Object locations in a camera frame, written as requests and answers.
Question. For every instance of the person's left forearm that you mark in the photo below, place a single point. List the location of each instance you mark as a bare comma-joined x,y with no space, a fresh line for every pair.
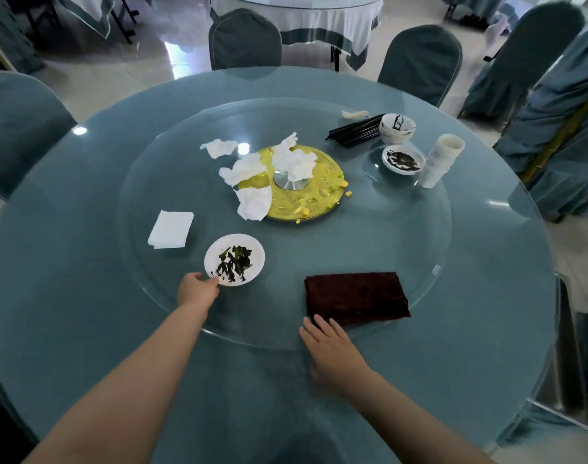
120,391

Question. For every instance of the stack of white plates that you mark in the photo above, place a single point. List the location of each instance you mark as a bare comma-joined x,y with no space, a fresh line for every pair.
388,156

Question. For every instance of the person's right forearm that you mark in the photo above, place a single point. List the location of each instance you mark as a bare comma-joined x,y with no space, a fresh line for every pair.
419,425

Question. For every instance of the round glass turntable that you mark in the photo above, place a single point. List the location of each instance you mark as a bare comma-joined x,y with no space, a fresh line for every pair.
395,227

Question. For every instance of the round white clothed table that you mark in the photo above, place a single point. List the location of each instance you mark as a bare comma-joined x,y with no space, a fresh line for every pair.
323,19
86,9

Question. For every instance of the blue skirted table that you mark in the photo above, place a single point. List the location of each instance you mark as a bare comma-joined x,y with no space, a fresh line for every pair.
477,4

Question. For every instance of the yellow round disc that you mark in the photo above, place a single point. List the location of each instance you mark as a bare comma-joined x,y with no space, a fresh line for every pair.
318,198

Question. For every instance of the bundle of black chopsticks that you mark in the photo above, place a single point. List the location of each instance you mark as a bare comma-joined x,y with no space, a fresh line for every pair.
354,132

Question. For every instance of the folded white napkin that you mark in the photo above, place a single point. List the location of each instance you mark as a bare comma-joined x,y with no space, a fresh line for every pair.
171,229

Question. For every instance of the person's right hand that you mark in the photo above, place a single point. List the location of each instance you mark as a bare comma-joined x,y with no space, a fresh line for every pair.
335,357

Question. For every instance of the white spoon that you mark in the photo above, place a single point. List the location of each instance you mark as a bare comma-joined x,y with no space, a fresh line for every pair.
352,114

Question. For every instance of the person's left hand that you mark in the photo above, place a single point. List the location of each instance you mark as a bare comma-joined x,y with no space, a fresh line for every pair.
195,292

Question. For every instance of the small plate with scraps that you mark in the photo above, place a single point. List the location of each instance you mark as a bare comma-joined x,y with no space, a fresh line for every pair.
253,251

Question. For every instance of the stack of white bowls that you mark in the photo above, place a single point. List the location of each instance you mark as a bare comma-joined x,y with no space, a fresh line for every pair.
395,136

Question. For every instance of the dark red cloth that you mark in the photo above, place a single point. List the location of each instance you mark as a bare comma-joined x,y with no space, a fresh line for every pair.
357,297

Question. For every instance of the crumpled white tissue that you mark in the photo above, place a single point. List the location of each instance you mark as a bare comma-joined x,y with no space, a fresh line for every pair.
299,164
219,148
241,171
288,142
253,202

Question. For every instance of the round blue table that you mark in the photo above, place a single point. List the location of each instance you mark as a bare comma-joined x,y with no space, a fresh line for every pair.
492,285

